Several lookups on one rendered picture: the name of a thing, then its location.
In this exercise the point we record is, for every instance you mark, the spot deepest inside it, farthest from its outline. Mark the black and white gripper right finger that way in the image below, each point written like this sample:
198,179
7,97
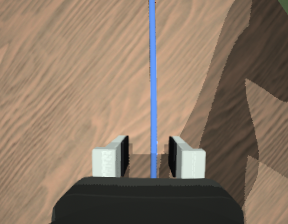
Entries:
184,161

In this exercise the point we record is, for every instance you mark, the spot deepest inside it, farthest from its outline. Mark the blue cable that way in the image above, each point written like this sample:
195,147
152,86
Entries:
153,88

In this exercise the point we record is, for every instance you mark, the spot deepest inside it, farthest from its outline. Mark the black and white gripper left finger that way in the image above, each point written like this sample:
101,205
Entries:
112,160

